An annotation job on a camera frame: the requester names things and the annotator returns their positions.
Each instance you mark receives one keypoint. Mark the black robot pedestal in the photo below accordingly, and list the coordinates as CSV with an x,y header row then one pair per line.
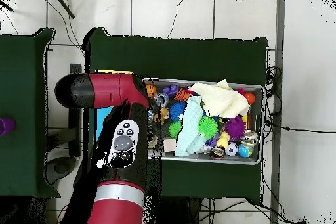
x,y
183,213

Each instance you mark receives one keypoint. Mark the blue globe ball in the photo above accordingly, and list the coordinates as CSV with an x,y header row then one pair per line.
x,y
244,151

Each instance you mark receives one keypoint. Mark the light blue waffle cloth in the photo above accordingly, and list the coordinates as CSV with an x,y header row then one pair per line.
x,y
190,126

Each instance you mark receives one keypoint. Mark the purple spiky ball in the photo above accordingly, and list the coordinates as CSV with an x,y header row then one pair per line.
x,y
235,128

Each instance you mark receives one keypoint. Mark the green spiky ball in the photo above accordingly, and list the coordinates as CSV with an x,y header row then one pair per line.
x,y
208,127

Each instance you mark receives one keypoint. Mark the purple cylinder object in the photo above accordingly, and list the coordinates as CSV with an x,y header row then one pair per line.
x,y
6,126

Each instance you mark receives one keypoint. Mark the black stand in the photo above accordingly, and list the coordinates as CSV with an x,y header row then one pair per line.
x,y
75,134

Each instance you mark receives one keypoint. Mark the black white soccer ball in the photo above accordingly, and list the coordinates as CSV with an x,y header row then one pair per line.
x,y
232,149

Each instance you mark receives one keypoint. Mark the metal mesh bin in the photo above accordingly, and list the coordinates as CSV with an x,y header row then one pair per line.
x,y
258,155

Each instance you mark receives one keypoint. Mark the blue spiky ball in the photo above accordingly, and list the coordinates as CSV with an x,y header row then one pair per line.
x,y
177,111

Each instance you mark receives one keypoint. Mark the black tripod leg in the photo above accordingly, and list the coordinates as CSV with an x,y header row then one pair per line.
x,y
63,4

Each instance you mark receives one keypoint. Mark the dark green tablecloth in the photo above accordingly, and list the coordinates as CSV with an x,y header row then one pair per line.
x,y
21,76
183,58

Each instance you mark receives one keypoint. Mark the wooden box with three holes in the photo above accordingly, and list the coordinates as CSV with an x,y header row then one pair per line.
x,y
102,119

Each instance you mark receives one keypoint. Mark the yellow duck toy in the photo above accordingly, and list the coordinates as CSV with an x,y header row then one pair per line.
x,y
223,140

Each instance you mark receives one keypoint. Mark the orange red smooth ball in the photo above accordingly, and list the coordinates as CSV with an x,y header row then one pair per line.
x,y
249,98

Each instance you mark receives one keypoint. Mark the cream waffle cloth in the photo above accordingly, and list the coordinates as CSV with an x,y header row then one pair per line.
x,y
220,100

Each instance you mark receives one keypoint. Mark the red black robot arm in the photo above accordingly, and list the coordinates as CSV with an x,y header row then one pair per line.
x,y
110,90

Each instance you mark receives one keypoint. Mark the orange striped tiger plush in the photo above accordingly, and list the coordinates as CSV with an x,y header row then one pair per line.
x,y
181,95

